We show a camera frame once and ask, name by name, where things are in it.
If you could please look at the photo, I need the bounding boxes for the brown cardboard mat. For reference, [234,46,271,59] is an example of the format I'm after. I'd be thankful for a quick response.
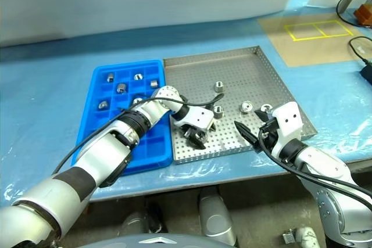
[257,12,372,68]

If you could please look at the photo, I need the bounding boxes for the white rounded object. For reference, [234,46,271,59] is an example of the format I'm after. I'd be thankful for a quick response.
[283,227,323,248]

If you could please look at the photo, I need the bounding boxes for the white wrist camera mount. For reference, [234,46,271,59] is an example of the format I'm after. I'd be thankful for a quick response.
[271,101,306,160]
[178,105,215,131]

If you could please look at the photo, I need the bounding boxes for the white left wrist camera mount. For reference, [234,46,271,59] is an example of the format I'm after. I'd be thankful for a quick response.
[178,105,215,131]

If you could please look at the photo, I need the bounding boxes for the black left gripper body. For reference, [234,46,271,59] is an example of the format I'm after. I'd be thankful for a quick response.
[173,119,210,141]

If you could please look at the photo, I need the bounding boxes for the black power box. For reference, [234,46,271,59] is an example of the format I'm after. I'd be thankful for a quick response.
[359,61,372,82]

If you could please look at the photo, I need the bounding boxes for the orange brown block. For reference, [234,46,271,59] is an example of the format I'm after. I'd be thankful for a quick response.
[353,3,372,27]

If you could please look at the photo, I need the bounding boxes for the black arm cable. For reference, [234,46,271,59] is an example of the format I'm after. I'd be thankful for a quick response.
[257,130,372,207]
[53,92,226,175]

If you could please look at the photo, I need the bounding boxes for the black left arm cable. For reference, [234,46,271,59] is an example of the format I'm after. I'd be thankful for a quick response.
[53,92,226,175]

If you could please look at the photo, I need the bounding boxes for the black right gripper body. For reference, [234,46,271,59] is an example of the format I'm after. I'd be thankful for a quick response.
[257,117,280,154]

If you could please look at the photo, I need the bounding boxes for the blue plastic compartment tray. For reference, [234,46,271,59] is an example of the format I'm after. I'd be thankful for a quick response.
[74,59,173,177]

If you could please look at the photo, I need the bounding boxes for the perforated steel tray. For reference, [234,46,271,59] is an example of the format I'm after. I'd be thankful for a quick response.
[162,45,319,164]

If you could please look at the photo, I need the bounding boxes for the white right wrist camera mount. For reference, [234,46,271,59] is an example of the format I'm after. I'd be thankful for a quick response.
[271,101,306,160]

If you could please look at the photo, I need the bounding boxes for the grey robot torso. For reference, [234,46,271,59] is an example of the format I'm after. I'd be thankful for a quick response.
[115,232,210,248]

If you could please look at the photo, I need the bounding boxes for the blue table cover sheet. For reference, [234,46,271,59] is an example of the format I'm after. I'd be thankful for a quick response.
[0,0,372,203]

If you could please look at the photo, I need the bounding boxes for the dark rounded shape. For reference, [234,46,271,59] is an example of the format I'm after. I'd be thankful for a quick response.
[145,198,163,233]

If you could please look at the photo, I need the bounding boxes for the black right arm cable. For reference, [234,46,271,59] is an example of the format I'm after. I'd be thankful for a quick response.
[257,130,372,207]

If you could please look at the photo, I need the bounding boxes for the grey rounded robot leg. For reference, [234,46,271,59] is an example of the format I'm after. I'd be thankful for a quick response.
[120,211,152,236]
[199,188,237,247]

